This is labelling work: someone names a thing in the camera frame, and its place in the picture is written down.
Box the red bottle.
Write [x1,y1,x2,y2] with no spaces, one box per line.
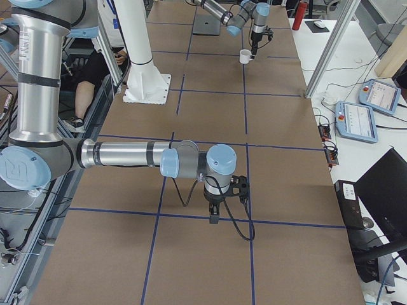
[292,0,308,31]

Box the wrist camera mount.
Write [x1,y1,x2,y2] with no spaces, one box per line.
[263,26,273,41]
[228,175,249,205]

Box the white computer mouse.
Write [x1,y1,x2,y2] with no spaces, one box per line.
[314,20,326,29]

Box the grey closed laptop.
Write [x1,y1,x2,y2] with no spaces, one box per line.
[193,15,221,36]

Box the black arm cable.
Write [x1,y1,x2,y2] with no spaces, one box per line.
[171,176,256,241]

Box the black desktop box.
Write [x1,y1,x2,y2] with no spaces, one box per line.
[334,180,394,286]

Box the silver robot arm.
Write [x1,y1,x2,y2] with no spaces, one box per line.
[187,0,273,64]
[1,1,237,223]

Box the black computer monitor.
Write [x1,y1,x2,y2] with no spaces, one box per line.
[355,148,406,240]

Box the far blue teach pendant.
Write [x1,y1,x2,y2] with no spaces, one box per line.
[359,79,401,116]

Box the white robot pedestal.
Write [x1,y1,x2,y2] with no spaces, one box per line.
[114,0,171,105]

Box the near blue teach pendant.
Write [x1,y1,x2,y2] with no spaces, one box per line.
[335,101,378,143]

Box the orange black adapter upper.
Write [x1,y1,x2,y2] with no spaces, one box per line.
[318,124,332,141]

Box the seated person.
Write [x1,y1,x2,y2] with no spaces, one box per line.
[62,0,128,133]

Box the aluminium frame post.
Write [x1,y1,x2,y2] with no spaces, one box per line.
[304,0,361,98]

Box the orange black adapter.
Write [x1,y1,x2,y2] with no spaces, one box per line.
[324,146,339,168]
[318,124,332,141]

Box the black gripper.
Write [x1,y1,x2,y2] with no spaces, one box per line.
[203,189,226,224]
[251,31,263,59]

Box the white cup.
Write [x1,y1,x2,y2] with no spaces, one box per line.
[239,49,254,65]

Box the blue teach pendant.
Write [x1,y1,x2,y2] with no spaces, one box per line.
[335,101,378,143]
[359,79,401,116]

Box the orange black adapter lower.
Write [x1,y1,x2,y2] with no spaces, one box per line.
[324,146,339,168]

